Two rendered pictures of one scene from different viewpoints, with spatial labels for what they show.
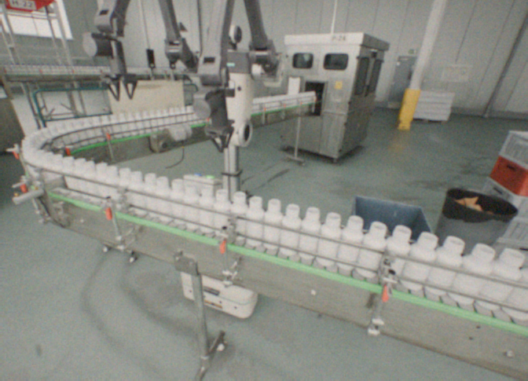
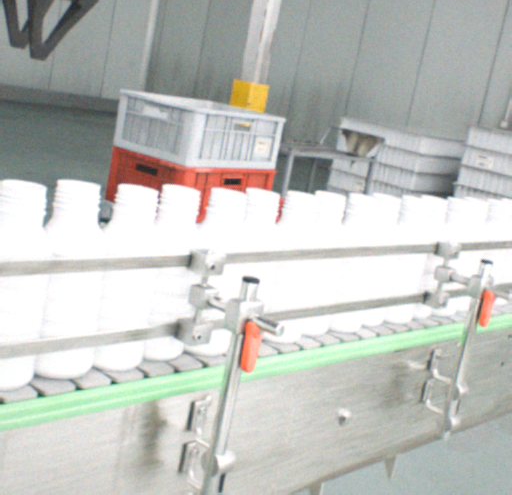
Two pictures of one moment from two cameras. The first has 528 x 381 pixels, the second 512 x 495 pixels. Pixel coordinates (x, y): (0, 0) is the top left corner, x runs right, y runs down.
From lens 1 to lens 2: 0.90 m
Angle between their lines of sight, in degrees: 66
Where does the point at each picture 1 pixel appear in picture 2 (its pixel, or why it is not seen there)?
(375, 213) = not seen: hidden behind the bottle
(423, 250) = (464, 226)
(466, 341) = (498, 374)
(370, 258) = (418, 270)
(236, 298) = not seen: outside the picture
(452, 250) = (482, 214)
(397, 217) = not seen: hidden behind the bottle
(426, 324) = (470, 371)
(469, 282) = (498, 263)
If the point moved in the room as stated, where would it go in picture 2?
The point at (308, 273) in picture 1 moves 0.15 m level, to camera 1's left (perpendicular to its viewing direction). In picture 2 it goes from (345, 363) to (300, 397)
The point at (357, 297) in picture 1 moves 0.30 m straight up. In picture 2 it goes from (406, 374) to (460, 148)
